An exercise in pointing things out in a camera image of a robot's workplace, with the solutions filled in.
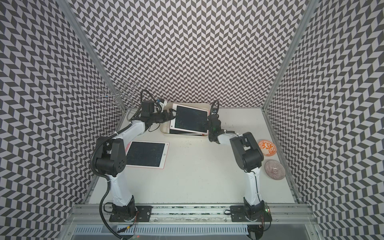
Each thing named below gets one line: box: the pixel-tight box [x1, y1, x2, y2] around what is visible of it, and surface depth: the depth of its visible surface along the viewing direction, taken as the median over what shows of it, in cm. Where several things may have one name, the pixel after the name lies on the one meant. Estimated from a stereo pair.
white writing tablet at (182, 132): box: [169, 128, 208, 136], surface depth 104 cm
